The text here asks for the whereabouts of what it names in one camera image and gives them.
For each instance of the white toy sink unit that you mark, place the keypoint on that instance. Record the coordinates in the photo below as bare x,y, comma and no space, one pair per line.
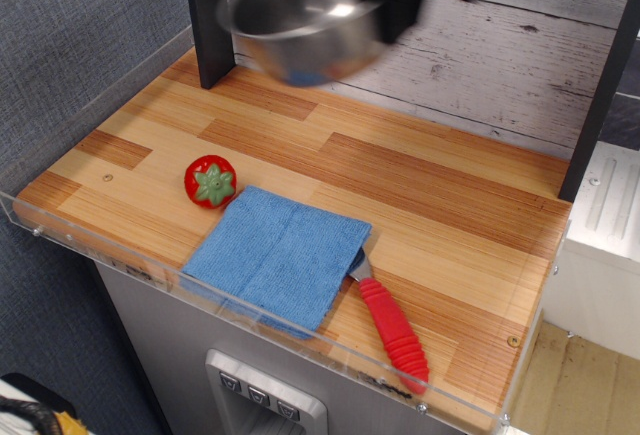
593,289

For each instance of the dark left post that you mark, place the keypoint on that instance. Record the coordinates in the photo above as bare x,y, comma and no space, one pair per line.
213,44

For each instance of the dark right post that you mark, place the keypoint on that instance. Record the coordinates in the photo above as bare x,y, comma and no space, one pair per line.
611,75

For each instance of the dark post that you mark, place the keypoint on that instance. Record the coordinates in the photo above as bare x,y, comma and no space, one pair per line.
213,44
611,75

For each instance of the red handled utensil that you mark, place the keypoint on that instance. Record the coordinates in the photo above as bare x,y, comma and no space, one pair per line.
399,340

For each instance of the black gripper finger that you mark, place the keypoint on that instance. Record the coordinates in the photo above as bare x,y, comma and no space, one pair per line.
394,17

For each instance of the metal pot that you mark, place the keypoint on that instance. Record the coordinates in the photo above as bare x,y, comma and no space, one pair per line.
306,43

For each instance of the blue folded cloth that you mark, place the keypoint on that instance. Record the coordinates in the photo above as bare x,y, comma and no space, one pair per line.
284,257

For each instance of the silver dispenser panel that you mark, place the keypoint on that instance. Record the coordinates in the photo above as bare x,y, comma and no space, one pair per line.
262,397

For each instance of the grey toy fridge cabinet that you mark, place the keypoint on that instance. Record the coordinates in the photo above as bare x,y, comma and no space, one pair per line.
173,339

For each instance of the red toy strawberry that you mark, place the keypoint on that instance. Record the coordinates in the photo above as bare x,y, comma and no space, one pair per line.
210,181

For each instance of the black and yellow object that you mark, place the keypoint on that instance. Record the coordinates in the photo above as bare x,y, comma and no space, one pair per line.
28,407

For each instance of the clear acrylic guard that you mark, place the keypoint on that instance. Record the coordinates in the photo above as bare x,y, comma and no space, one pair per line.
464,232

